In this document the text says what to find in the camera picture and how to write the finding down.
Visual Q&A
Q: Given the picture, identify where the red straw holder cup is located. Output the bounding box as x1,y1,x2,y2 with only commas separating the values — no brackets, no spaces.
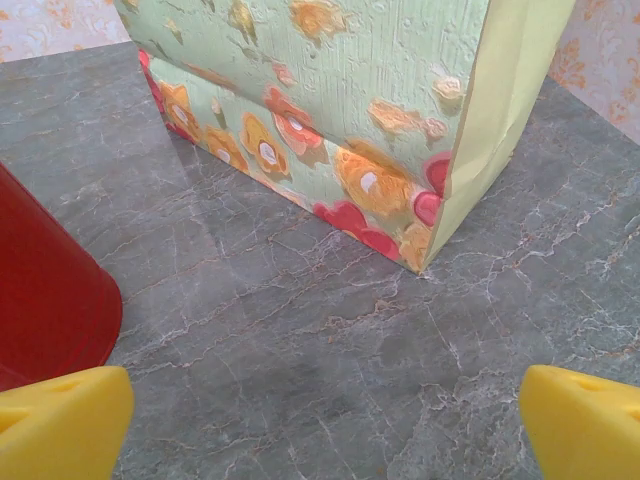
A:
0,159,124,394

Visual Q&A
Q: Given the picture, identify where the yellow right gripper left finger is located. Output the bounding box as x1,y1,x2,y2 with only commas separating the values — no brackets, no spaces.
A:
0,365,136,480

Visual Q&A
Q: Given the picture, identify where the floral paper bag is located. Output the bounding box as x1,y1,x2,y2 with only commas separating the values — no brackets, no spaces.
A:
113,0,579,275

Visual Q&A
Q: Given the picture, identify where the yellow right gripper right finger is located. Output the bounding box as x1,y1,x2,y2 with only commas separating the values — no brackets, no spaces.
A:
518,364,640,480

